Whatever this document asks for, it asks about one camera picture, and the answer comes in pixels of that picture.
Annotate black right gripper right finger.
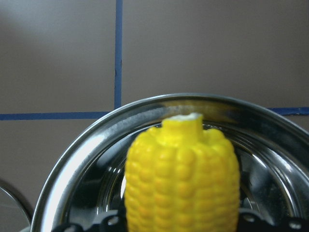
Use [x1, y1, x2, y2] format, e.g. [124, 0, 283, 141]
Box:
[237, 208, 309, 232]

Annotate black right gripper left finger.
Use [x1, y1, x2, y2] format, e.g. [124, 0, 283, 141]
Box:
[52, 210, 127, 232]

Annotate pale green electric pot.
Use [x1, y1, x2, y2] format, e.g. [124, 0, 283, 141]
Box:
[30, 94, 309, 232]

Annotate yellow toy corn cob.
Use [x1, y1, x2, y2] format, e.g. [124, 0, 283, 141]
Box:
[124, 113, 240, 232]

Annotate glass pot lid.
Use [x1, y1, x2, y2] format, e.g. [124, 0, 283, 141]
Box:
[0, 179, 32, 232]

